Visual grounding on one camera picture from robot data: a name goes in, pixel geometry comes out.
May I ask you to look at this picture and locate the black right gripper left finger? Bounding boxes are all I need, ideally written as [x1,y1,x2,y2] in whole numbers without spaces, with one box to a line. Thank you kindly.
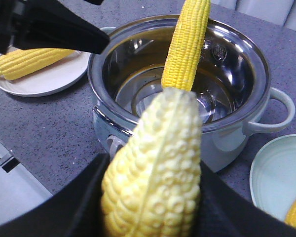
[0,154,110,237]

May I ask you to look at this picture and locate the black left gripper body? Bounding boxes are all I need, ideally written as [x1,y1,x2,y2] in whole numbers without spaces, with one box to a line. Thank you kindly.
[0,0,27,54]

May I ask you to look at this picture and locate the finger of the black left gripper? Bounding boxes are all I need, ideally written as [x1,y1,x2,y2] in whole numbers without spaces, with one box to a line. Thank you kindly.
[13,0,110,54]

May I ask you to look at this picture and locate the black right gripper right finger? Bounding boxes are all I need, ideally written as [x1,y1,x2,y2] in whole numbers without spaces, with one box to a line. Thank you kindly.
[194,162,296,237]

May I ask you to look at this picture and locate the white-speckled yellow corn cob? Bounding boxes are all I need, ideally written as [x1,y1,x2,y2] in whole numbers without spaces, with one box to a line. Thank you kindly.
[101,87,202,237]

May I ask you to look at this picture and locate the plain yellow corn cob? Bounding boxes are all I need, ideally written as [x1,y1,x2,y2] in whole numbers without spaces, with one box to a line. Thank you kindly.
[161,0,211,91]

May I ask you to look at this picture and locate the pale-tipped yellow corn cob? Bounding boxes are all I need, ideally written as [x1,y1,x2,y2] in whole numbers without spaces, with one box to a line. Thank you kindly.
[0,48,75,80]

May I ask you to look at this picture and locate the white plate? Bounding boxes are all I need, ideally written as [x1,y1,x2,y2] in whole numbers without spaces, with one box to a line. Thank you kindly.
[0,51,91,97]

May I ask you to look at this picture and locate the white cabinet drawers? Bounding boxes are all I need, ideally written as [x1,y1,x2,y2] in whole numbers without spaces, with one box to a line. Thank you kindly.
[0,142,52,225]

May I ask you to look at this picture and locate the light green plate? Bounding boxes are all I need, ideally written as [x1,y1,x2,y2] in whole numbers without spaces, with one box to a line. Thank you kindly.
[249,134,296,221]

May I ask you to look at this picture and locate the green electric cooking pot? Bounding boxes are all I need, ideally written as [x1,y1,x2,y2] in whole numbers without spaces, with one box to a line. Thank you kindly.
[87,15,295,172]

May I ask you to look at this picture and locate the grey curtain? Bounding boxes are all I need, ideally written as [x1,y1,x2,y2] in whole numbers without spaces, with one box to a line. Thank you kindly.
[211,0,296,31]

